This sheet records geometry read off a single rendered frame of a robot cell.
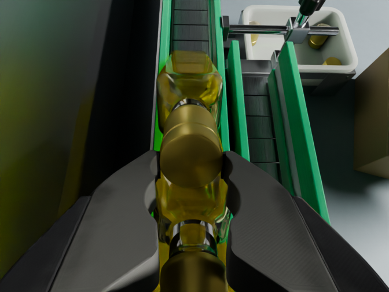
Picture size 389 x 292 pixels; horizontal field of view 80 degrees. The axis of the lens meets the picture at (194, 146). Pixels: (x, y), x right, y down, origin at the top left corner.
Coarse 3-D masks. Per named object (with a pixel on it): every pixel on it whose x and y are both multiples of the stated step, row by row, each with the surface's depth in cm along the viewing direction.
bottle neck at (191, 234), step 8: (176, 224) 14; (184, 224) 14; (192, 224) 14; (200, 224) 14; (208, 224) 14; (176, 232) 14; (184, 232) 13; (192, 232) 13; (200, 232) 13; (208, 232) 14; (176, 240) 13; (184, 240) 13; (192, 240) 13; (200, 240) 13; (208, 240) 13; (176, 248) 13; (184, 248) 12; (192, 248) 12; (200, 248) 12; (208, 248) 13; (216, 248) 13; (168, 256) 13; (216, 256) 13
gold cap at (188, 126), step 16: (176, 112) 15; (192, 112) 14; (208, 112) 15; (176, 128) 12; (192, 128) 12; (208, 128) 13; (176, 144) 12; (192, 144) 12; (208, 144) 12; (160, 160) 12; (176, 160) 12; (192, 160) 12; (208, 160) 12; (176, 176) 12; (192, 176) 12; (208, 176) 12
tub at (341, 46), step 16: (256, 16) 53; (272, 16) 53; (288, 16) 53; (320, 16) 53; (336, 16) 52; (256, 48) 56; (272, 48) 56; (304, 48) 57; (320, 48) 57; (336, 48) 52; (352, 48) 48; (304, 64) 55; (320, 64) 55; (352, 64) 46
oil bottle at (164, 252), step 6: (162, 246) 17; (222, 246) 18; (162, 252) 17; (168, 252) 17; (222, 252) 17; (162, 258) 16; (222, 258) 17; (162, 264) 16; (156, 288) 15; (228, 288) 15
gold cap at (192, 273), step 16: (176, 256) 12; (192, 256) 12; (208, 256) 12; (160, 272) 12; (176, 272) 11; (192, 272) 11; (208, 272) 11; (224, 272) 12; (160, 288) 11; (176, 288) 10; (192, 288) 10; (208, 288) 10; (224, 288) 11
